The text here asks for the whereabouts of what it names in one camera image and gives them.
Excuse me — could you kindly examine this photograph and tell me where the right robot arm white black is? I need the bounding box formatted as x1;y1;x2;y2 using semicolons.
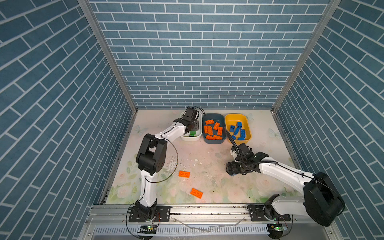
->
226;143;346;227

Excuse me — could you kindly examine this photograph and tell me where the dark teal plastic bin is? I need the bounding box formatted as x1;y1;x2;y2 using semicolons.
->
203;113;226;144

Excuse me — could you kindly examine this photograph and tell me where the orange long brick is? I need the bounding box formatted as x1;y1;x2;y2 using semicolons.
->
179;171;191;178

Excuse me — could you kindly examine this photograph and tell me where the orange brick front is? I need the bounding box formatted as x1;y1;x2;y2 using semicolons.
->
190;188;203;199

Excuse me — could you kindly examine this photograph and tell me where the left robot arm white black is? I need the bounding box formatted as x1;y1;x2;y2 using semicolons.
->
129;106;204;222

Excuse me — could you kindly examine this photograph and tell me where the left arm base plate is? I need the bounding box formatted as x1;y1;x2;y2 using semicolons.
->
128;206;171;223

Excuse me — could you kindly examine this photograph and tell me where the white plastic bin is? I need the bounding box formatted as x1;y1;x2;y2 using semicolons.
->
181;110;204;142

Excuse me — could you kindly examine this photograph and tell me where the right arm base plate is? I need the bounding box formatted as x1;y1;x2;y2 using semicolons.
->
247;205;291;222

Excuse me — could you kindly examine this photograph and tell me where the aluminium front rail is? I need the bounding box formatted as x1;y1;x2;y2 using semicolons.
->
79;204;342;240

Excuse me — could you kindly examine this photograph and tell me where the blue long brick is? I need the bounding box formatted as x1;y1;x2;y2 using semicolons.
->
240;129;246;138

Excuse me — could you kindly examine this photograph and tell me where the yellow plastic bin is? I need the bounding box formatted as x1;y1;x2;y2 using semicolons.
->
225;114;252;145

